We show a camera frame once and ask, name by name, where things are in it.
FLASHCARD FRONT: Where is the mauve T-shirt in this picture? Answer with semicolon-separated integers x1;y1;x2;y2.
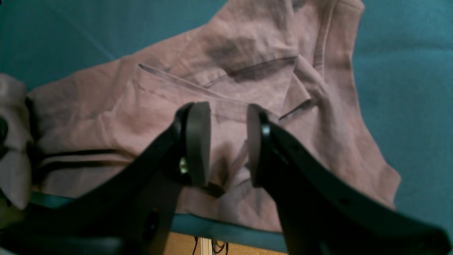
1;0;401;232

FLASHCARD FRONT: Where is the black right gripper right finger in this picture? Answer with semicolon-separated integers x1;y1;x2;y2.
247;104;452;255

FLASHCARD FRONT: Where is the teal table cloth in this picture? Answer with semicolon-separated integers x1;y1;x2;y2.
1;0;452;235

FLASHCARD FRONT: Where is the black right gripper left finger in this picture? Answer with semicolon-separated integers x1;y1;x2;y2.
1;102;211;255

